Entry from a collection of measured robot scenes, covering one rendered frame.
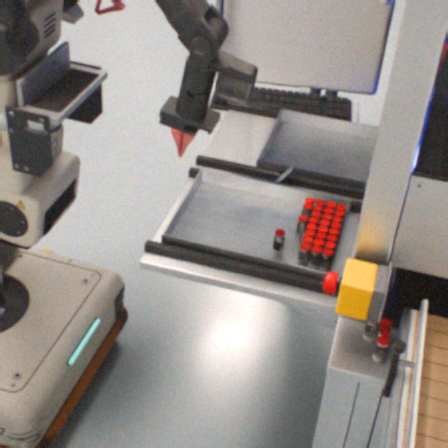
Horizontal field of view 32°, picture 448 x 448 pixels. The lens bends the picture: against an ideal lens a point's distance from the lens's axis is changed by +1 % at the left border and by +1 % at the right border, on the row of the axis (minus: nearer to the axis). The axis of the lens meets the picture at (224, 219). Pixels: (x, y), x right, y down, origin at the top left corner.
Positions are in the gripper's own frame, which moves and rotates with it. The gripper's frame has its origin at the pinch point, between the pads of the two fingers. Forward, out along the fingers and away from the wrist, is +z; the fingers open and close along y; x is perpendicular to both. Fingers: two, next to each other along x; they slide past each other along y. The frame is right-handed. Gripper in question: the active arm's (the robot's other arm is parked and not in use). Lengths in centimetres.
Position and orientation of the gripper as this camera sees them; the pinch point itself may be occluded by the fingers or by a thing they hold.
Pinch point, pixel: (181, 152)
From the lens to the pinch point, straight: 147.3
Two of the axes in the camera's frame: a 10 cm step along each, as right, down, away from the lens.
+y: 9.4, 3.4, -0.8
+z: -2.2, 7.6, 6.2
